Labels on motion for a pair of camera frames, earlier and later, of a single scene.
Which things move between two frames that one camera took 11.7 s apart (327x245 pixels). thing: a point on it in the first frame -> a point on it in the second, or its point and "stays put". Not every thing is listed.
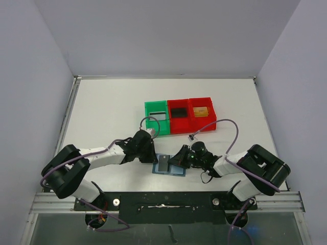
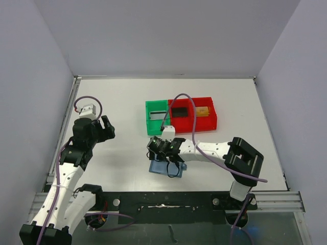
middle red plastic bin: (181, 120) stays put
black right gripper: (186, 158) -> (154, 155)
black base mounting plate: (167, 207) stays put
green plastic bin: (158, 117) stays put
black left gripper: (152, 157) -> (106, 133)
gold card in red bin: (201, 112) stays put
